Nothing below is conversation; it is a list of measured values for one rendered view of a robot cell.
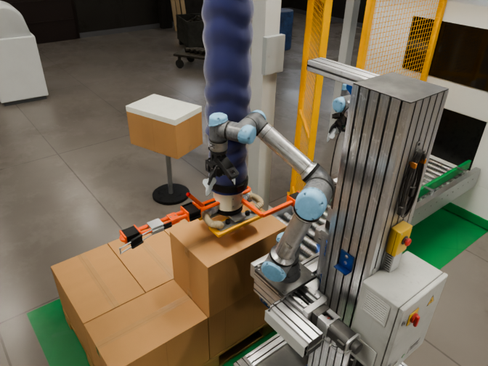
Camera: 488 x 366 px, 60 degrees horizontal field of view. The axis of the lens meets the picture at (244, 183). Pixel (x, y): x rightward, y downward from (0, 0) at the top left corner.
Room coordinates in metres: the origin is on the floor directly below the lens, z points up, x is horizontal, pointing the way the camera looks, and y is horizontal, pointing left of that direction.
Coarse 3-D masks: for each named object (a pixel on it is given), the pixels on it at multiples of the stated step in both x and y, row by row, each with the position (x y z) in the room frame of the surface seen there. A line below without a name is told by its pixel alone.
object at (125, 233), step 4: (128, 228) 1.67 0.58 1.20; (132, 228) 1.67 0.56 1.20; (136, 228) 1.68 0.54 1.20; (120, 232) 1.65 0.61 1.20; (124, 232) 1.64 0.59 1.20; (128, 232) 1.64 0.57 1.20; (132, 232) 1.64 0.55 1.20; (136, 232) 1.64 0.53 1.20; (140, 232) 1.65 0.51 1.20; (124, 236) 1.61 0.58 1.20; (128, 236) 1.61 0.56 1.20; (132, 236) 1.62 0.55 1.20; (136, 236) 1.63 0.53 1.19; (128, 240) 1.61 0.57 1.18
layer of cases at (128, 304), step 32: (96, 256) 2.18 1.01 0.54; (128, 256) 2.19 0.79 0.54; (160, 256) 2.20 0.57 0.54; (64, 288) 1.88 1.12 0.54; (96, 288) 1.89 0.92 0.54; (128, 288) 1.90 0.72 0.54; (160, 288) 1.90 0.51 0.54; (96, 320) 1.64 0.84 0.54; (128, 320) 1.65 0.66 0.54; (160, 320) 1.65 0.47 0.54; (192, 320) 1.66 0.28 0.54; (224, 320) 1.76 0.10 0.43; (256, 320) 1.93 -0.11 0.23; (96, 352) 1.50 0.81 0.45; (128, 352) 1.43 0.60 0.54; (160, 352) 1.48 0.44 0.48; (192, 352) 1.61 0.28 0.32
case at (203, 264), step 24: (216, 216) 2.14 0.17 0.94; (192, 240) 1.90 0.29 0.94; (216, 240) 1.91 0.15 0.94; (240, 240) 1.91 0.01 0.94; (264, 240) 1.95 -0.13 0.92; (192, 264) 1.79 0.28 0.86; (216, 264) 1.72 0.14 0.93; (240, 264) 1.83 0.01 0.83; (192, 288) 1.81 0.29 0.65; (216, 288) 1.72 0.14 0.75; (240, 288) 1.83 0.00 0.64; (216, 312) 1.71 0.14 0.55
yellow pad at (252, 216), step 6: (246, 210) 2.04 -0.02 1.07; (246, 216) 1.97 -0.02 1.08; (252, 216) 1.97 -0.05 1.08; (258, 216) 1.98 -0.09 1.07; (228, 222) 1.89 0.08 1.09; (234, 222) 1.91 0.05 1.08; (240, 222) 1.91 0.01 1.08; (246, 222) 1.92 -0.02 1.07; (210, 228) 1.87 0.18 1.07; (216, 228) 1.86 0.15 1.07; (222, 228) 1.86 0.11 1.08; (228, 228) 1.86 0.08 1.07; (234, 228) 1.87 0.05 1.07; (216, 234) 1.81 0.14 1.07; (222, 234) 1.82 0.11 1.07
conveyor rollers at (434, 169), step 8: (432, 160) 3.70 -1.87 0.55; (432, 168) 3.58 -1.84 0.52; (440, 168) 3.54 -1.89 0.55; (448, 168) 3.56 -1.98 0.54; (424, 176) 3.37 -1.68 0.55; (432, 176) 3.39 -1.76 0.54; (456, 176) 3.40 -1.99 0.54; (424, 184) 3.26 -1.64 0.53; (288, 216) 2.70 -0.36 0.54; (320, 216) 2.71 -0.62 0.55; (312, 224) 2.61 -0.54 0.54; (312, 232) 2.50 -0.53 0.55; (304, 240) 2.43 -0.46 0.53; (312, 240) 2.41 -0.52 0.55; (304, 248) 2.32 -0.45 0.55
